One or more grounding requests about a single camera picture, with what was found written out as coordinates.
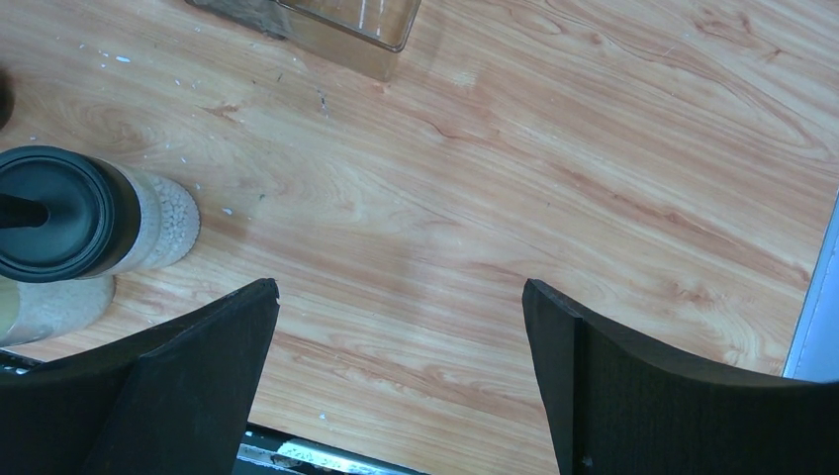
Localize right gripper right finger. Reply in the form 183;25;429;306
521;279;838;474

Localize black lid grinder jar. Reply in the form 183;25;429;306
1;145;201;283

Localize yellow lid spice jar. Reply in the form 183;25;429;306
1;276;116;347

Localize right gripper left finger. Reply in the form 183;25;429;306
1;278;280;474

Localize clear plastic organizer bin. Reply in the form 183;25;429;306
189;0;420;82

